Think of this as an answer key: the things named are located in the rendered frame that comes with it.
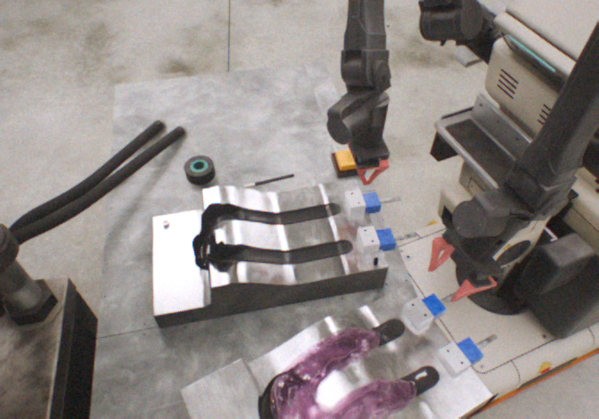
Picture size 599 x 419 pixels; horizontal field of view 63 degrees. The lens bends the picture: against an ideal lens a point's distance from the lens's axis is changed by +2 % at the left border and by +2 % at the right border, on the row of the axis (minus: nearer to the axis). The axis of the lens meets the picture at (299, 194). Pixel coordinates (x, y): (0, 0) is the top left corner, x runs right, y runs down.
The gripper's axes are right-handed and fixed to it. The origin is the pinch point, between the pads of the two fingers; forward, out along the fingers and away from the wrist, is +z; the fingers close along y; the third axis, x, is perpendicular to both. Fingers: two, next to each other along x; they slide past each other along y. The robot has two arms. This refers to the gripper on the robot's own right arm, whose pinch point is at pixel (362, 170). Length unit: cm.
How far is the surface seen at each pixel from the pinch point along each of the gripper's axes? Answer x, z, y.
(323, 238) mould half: -9.8, 12.8, 7.3
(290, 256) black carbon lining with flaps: -17.8, 13.8, 10.0
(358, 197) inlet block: 0.3, 9.5, -0.3
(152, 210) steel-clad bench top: -49, 22, -16
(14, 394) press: -76, 24, 25
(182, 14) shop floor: -45, 98, -257
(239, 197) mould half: -27.0, 9.2, -5.1
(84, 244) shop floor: -95, 102, -71
